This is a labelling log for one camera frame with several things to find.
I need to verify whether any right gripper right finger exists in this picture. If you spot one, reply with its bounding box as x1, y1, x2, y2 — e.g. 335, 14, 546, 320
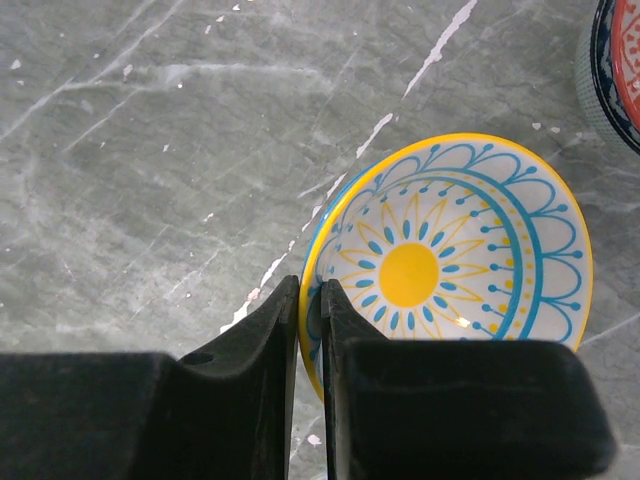
319, 280, 617, 479

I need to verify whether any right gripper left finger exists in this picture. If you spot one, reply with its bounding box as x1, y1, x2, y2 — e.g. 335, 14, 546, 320
1, 275, 299, 479

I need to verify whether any blue yellow patterned bowl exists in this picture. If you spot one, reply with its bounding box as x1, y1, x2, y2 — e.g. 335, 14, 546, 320
299, 133, 594, 392

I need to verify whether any red patterned bowl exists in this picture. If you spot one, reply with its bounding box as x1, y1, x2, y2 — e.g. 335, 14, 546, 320
574, 1, 639, 158

